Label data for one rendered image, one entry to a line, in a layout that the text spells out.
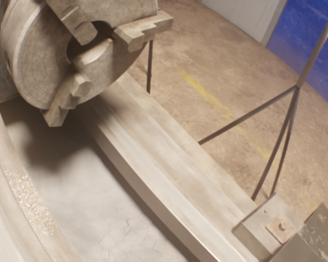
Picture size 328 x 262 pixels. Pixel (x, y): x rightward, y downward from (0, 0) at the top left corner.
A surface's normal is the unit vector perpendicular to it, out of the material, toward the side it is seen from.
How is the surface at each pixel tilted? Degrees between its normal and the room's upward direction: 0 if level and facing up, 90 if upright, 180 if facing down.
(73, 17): 90
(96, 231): 19
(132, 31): 10
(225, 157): 0
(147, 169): 48
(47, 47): 90
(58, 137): 0
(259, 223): 0
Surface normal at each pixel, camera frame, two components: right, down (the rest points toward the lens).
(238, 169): 0.29, -0.68
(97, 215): 0.06, -0.75
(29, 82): 0.63, 0.66
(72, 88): -0.57, 0.05
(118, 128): -0.34, -0.22
